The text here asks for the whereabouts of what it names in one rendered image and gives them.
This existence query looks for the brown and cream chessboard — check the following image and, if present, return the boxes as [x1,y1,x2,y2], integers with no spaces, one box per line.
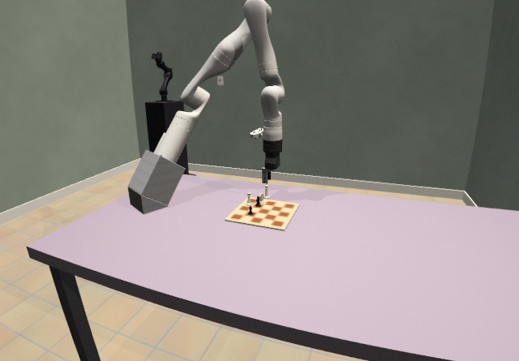
[225,197,299,231]

